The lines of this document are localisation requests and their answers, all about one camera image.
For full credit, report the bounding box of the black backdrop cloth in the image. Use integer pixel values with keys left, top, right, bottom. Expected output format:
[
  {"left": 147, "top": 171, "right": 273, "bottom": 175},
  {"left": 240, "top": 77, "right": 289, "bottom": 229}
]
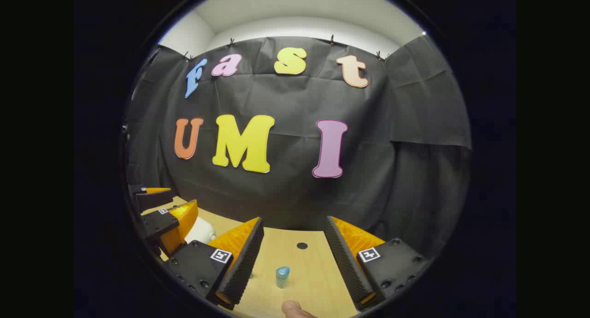
[{"left": 124, "top": 35, "right": 472, "bottom": 259}]

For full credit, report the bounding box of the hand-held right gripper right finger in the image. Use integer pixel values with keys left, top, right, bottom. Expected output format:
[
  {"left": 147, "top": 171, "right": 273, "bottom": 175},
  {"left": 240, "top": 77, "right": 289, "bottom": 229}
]
[{"left": 324, "top": 216, "right": 431, "bottom": 312}]

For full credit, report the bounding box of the small white suitcase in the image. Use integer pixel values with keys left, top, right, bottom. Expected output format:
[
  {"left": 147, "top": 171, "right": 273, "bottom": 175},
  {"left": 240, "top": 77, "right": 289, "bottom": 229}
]
[{"left": 184, "top": 217, "right": 217, "bottom": 245}]

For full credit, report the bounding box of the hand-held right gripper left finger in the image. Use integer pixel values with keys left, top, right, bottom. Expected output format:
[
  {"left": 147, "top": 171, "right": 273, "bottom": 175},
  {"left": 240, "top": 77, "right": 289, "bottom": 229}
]
[{"left": 165, "top": 217, "right": 265, "bottom": 309}]

